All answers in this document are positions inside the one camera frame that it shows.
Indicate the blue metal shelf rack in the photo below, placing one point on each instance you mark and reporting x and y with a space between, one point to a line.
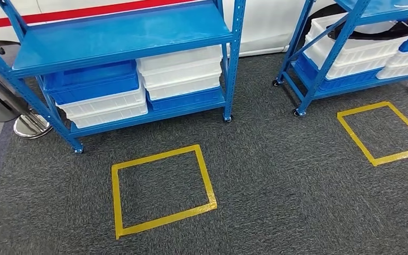
119 38

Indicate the black round-base stand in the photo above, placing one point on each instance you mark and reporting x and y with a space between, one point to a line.
3 105

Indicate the chrome round stanchion base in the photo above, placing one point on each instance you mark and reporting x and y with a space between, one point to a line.
31 126

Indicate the black curved part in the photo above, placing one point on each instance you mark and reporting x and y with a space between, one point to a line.
376 34

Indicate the blue metal rack on wheels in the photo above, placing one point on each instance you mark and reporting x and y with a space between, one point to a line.
330 52

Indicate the white car with red stripe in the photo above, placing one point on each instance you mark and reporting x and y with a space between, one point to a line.
267 28

